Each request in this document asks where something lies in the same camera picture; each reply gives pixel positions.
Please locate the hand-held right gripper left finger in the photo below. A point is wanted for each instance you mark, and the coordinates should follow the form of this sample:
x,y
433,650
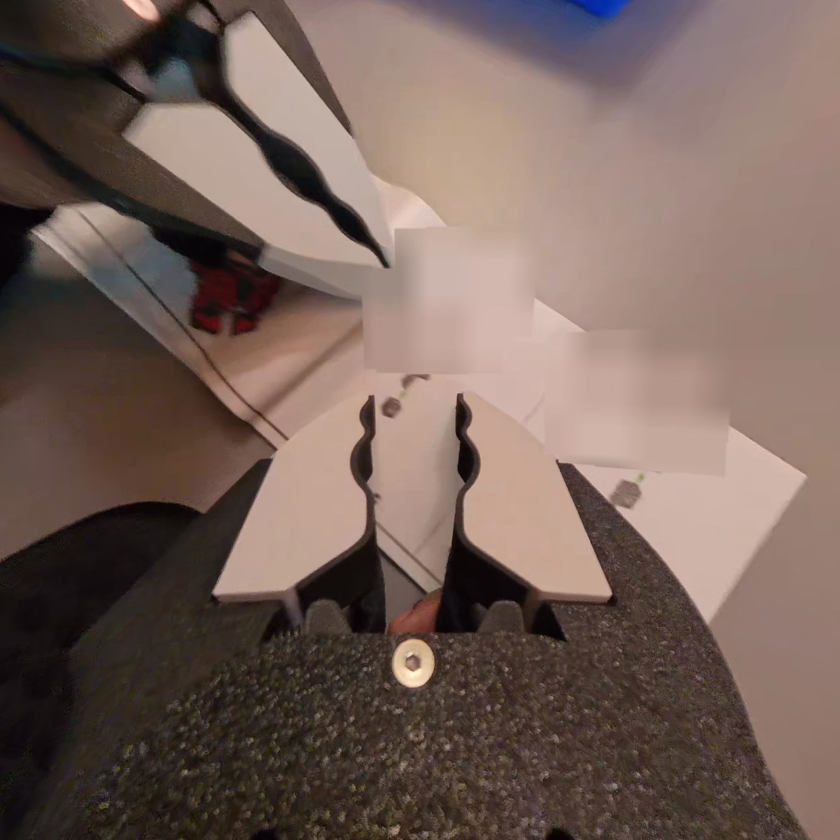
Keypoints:
x,y
295,525

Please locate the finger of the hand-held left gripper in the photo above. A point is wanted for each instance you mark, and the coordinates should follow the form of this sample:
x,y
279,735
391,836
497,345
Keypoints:
x,y
308,124
229,184

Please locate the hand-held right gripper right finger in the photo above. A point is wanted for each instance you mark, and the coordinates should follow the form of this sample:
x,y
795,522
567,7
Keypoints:
x,y
531,525

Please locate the lego instruction booklet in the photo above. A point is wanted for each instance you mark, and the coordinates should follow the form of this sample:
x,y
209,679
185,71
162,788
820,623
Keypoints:
x,y
695,525

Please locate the blue plastic bin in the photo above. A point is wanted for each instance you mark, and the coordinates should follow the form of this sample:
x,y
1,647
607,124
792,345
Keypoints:
x,y
600,6

